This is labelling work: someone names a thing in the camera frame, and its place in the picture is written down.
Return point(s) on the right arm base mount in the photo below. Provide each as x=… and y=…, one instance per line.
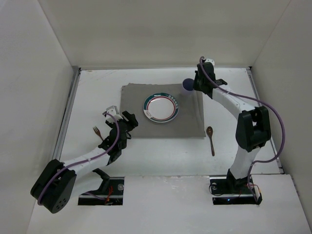
x=223, y=194

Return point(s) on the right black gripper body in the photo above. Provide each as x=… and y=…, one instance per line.
x=198, y=83

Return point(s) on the white plate green rim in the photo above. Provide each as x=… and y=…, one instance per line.
x=161, y=107

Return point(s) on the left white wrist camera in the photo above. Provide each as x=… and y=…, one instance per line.
x=111, y=113

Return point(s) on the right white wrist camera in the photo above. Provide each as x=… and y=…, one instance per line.
x=211, y=61

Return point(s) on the grey cloth placemat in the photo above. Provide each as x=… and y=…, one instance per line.
x=189, y=123

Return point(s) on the brown wooden spoon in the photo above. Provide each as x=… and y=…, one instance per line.
x=209, y=132

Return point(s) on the brown wooden fork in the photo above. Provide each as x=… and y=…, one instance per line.
x=97, y=132

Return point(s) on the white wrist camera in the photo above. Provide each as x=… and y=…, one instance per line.
x=111, y=113
x=211, y=61

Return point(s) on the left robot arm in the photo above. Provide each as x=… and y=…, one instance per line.
x=60, y=181

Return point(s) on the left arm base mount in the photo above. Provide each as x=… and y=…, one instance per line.
x=109, y=192

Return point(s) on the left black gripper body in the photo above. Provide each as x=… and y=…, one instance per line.
x=127, y=121

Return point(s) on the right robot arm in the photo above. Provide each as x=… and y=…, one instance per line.
x=253, y=124

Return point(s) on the purple plastic cup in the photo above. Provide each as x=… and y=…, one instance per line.
x=187, y=86

